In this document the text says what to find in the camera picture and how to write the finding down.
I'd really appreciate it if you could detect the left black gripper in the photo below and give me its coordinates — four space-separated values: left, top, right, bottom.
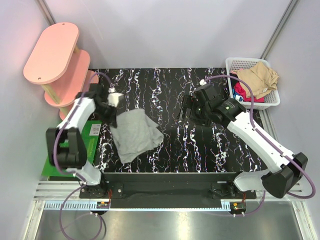
93 102 118 128

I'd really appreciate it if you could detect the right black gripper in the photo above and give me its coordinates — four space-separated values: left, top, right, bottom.
176 94 212 128

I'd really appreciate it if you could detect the grey t-shirt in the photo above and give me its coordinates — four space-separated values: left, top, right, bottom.
110 108 164 164

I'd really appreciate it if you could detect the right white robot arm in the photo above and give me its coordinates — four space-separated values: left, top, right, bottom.
178 84 308 199

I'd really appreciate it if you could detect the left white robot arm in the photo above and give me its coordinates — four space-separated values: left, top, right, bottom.
45 83 124 198

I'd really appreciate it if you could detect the green plastic board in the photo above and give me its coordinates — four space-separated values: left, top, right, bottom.
41 120 102 178

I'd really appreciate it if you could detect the black marble pattern mat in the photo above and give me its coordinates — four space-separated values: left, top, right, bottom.
93 68 266 173

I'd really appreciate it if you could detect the blue garment in basket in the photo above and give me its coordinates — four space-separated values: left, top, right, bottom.
232 88 244 102

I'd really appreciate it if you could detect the magenta t-shirt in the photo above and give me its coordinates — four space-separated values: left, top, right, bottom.
233 82 265 103

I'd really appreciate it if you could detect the pink three-tier shelf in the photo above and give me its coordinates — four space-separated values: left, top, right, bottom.
23 22 99 119

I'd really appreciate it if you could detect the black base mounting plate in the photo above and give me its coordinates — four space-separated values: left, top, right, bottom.
79 173 256 200

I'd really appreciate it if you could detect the beige t-shirt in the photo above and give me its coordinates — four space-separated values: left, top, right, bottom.
235 61 280 100

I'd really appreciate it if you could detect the white plastic laundry basket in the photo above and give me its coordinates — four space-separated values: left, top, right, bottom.
225 57 281 110

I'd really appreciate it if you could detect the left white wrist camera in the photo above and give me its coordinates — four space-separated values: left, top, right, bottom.
107 87 125 108

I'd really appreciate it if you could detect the aluminium frame rail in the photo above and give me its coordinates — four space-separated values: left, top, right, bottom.
32 180 306 210

